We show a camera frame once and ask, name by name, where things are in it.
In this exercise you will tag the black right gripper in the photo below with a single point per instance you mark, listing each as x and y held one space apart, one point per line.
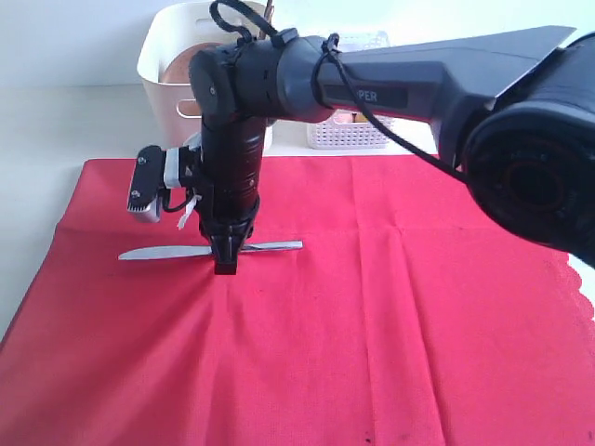
240 89

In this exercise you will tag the metal table knife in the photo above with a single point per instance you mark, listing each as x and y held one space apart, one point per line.
180 251

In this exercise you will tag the brown egg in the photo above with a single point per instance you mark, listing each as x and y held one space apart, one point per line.
344 118

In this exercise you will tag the brown wooden plate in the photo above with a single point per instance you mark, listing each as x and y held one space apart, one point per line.
177 73

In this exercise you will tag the red table cloth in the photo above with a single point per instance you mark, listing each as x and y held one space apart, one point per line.
407 318

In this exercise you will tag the dark wooden chopstick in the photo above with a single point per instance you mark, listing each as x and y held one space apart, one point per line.
268 11

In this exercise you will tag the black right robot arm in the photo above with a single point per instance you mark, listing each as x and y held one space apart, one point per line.
511 114

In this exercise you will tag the white perforated plastic basket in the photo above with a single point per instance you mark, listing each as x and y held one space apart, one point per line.
360 135

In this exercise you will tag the cream plastic bin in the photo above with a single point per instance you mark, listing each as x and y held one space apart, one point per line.
174 29

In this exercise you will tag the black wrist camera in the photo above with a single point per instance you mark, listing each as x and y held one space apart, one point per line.
164 181

